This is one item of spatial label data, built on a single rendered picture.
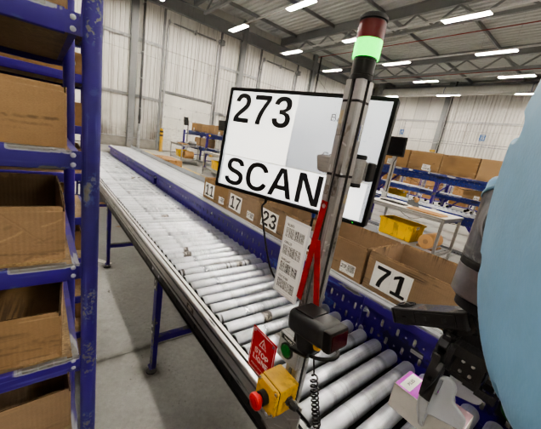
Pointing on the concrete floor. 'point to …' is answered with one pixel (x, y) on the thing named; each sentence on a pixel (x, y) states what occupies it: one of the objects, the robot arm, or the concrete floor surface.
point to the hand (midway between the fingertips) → (427, 404)
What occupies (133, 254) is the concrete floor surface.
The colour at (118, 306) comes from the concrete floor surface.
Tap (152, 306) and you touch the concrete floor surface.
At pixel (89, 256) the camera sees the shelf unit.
